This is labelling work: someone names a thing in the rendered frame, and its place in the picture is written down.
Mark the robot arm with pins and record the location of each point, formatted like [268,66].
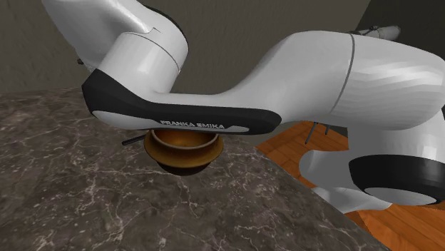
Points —
[313,76]

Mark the brown round clay pot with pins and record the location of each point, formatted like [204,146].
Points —
[184,154]

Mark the thin black rod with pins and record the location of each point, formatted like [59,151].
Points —
[133,140]

